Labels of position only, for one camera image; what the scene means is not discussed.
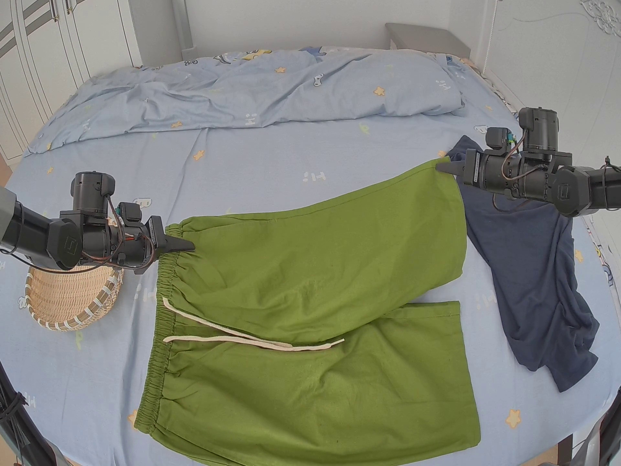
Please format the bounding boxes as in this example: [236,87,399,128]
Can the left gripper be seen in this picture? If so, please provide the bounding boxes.
[82,216,196,275]

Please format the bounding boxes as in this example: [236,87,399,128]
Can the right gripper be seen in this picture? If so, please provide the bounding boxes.
[435,148,554,202]

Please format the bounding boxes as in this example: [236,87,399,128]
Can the green shorts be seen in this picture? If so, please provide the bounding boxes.
[135,157,482,466]

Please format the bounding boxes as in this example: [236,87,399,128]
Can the round woven basket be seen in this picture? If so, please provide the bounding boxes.
[23,217,126,332]

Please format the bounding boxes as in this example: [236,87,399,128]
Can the dark blue garment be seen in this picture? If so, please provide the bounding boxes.
[446,135,600,393]

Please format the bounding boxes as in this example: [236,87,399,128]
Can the bed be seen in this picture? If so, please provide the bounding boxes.
[0,0,621,466]

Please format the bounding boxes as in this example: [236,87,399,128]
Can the grey bedside table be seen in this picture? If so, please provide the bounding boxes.
[385,22,472,59]

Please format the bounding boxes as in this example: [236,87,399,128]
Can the pale blue quilt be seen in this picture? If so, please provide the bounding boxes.
[24,46,469,156]

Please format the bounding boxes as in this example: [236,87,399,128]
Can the white wardrobe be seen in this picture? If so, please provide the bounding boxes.
[0,0,144,166]

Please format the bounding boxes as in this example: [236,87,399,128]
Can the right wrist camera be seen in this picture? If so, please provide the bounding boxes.
[485,128,511,156]

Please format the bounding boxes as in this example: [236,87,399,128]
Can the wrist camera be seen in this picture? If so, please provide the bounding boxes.
[116,203,143,232]
[485,128,511,156]

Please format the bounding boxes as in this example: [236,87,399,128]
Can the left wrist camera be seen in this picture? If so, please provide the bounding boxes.
[116,203,143,232]

